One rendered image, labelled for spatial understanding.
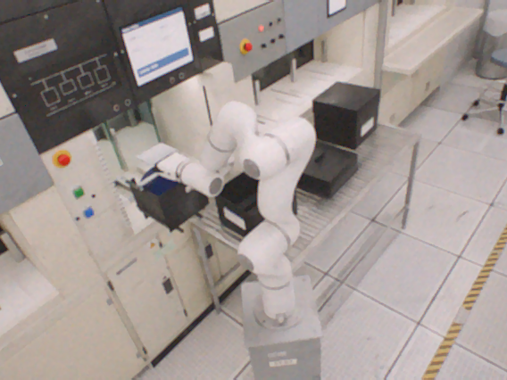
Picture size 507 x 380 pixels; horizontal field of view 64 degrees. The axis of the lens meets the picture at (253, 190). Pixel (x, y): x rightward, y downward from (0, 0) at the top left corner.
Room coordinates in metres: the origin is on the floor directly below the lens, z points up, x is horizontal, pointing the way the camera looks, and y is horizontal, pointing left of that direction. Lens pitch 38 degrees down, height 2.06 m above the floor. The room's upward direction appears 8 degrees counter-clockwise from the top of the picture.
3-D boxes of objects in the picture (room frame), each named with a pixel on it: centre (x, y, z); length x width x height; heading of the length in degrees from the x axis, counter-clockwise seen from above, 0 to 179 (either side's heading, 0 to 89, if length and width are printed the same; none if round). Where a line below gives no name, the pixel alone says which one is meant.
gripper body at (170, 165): (1.24, 0.26, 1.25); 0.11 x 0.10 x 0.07; 43
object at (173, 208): (1.31, 0.34, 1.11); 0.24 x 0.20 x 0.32; 133
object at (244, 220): (1.45, 0.00, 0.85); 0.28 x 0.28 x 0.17; 38
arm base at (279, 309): (0.92, -0.03, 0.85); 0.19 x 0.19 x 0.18
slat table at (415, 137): (1.73, -0.34, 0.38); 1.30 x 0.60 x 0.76; 134
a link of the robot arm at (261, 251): (0.90, -0.01, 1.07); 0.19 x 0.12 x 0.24; 133
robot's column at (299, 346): (0.92, -0.03, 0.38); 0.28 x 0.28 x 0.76; 89
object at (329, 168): (1.71, -0.36, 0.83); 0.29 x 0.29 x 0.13; 45
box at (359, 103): (2.08, -0.60, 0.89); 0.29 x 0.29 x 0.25; 45
